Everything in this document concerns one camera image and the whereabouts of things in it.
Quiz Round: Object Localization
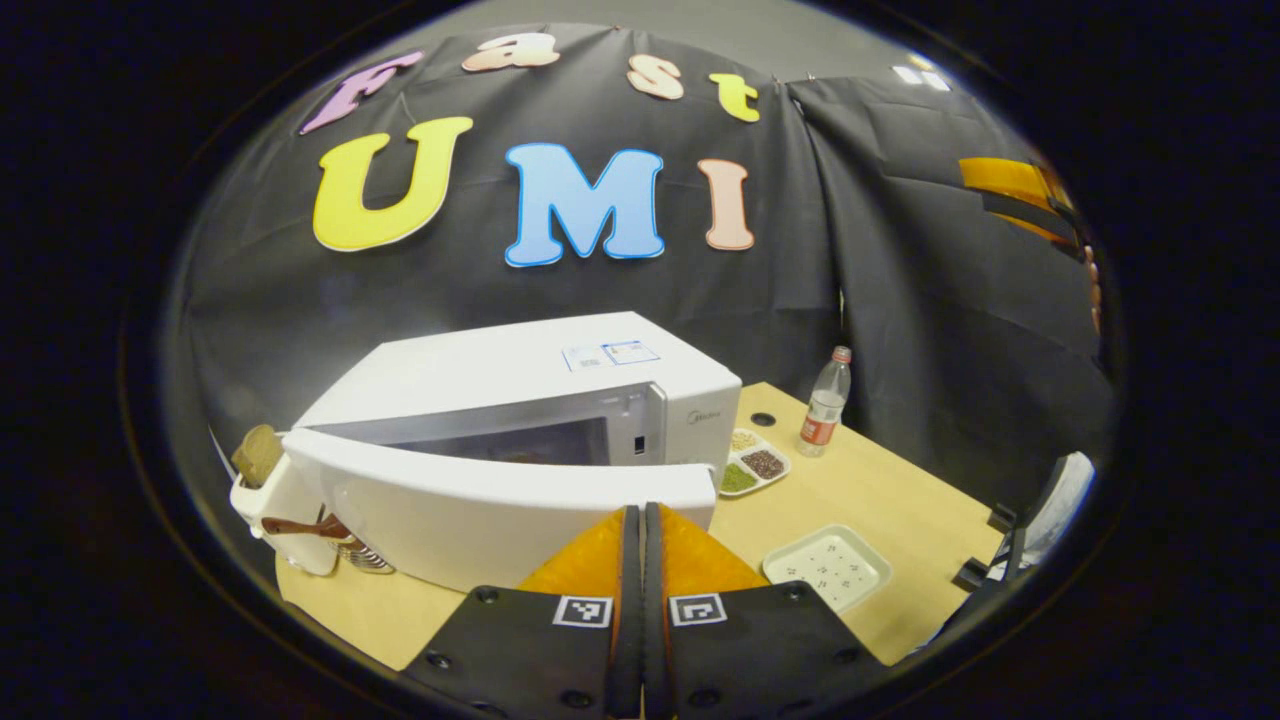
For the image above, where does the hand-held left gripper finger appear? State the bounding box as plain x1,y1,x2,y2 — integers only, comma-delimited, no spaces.
643,502,901,720
400,505,643,720

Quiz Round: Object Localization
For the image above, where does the white microwave oven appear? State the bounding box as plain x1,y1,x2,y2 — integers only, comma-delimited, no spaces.
282,311,743,593

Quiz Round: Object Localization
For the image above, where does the white food tray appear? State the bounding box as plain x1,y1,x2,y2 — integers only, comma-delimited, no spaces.
762,524,893,614

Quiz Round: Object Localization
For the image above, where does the small ceiling light panel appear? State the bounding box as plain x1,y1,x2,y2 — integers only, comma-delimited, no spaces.
892,52,953,93

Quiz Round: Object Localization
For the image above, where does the black backdrop cloth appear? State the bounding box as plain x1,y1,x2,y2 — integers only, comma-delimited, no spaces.
180,22,1116,511

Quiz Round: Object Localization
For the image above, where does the white divided bean dish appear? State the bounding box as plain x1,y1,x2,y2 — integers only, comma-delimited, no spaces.
718,428,792,498

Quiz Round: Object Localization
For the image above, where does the white and black chair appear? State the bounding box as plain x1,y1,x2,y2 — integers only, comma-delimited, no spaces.
915,452,1098,656

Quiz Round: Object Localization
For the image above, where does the clear plastic bottle red label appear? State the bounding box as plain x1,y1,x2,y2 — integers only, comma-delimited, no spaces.
797,346,854,459

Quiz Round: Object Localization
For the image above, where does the white toaster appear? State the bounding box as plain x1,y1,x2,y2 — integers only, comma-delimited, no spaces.
230,440,343,578

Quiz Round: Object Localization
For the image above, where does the brown bread slice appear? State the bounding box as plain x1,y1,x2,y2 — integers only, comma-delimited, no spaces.
232,424,287,489

